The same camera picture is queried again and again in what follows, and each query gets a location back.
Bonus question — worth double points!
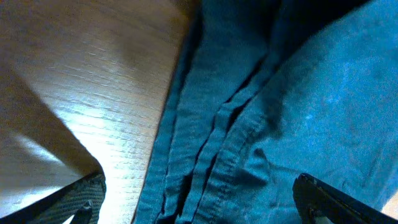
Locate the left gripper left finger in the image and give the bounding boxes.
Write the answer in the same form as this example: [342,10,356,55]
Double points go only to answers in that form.
[1,172,106,224]

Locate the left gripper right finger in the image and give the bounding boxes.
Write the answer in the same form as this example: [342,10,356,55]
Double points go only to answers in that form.
[293,173,397,224]

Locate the navy blue shorts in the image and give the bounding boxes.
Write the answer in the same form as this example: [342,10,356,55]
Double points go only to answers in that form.
[133,0,397,223]

